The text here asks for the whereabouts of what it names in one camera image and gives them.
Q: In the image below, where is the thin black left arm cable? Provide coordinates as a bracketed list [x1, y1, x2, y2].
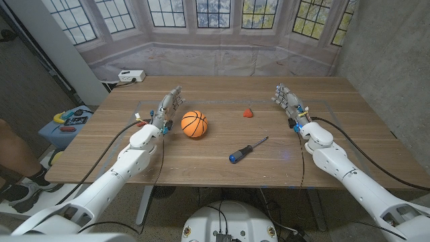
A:
[138, 134, 166, 235]

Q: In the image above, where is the blue stool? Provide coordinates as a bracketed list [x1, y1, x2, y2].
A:
[38, 105, 94, 151]

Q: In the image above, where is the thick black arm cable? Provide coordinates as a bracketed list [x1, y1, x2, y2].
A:
[310, 116, 430, 192]
[55, 120, 144, 206]

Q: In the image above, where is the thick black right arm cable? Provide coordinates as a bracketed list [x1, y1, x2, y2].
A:
[310, 116, 430, 192]

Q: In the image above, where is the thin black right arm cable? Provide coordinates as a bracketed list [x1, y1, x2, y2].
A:
[297, 131, 306, 191]

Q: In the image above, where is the blue black handled screwdriver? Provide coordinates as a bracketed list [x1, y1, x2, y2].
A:
[228, 136, 269, 165]

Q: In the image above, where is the black power strip cable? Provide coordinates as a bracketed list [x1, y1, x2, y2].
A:
[107, 77, 137, 90]

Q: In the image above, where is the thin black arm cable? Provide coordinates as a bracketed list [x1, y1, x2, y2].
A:
[297, 131, 306, 191]
[138, 134, 166, 235]

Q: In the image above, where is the grey table leg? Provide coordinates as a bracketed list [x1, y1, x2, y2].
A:
[305, 188, 327, 232]
[135, 185, 155, 226]

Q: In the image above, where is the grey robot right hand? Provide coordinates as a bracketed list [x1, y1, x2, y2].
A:
[271, 83, 309, 127]

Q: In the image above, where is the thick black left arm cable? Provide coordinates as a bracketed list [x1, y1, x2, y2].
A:
[55, 120, 144, 206]

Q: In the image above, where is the printed window backdrop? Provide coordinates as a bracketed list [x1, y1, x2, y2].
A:
[40, 0, 359, 83]

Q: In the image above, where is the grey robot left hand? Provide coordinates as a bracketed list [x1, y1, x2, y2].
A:
[153, 85, 185, 134]

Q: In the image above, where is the person in grey shorts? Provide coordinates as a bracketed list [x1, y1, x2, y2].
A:
[0, 118, 65, 213]

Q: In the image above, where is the orange toy basketball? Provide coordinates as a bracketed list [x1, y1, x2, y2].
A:
[181, 110, 208, 138]

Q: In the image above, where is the white power strip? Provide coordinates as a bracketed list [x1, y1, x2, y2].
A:
[118, 69, 146, 83]

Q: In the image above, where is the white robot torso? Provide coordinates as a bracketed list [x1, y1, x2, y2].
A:
[181, 200, 279, 242]

